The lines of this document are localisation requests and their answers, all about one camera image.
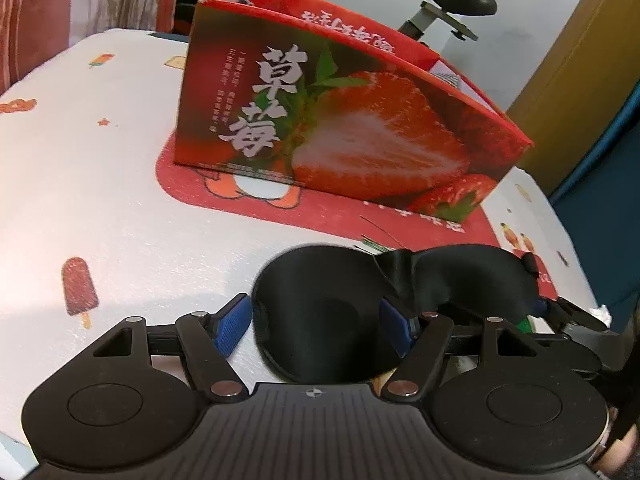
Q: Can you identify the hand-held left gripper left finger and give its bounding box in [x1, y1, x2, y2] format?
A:
[95, 295, 251, 403]

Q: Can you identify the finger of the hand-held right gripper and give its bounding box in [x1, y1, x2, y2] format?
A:
[531, 296, 608, 333]

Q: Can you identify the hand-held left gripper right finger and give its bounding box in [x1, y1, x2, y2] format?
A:
[377, 297, 538, 405]

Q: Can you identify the black eye mask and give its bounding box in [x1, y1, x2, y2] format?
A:
[250, 242, 543, 386]

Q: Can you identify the red strawberry print cardboard box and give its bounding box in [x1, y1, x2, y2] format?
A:
[172, 0, 535, 223]

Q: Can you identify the teal upholstered furniture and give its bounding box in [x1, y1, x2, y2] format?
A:
[547, 80, 640, 311]

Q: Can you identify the red cartoon print mat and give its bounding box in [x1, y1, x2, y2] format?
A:
[154, 127, 558, 301]

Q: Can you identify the white printed bed sheet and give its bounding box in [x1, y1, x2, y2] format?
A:
[0, 27, 601, 461]

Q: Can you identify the wooden door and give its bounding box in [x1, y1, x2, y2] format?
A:
[505, 0, 640, 196]

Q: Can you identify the red and white leaf curtain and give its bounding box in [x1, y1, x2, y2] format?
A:
[0, 0, 186, 91]

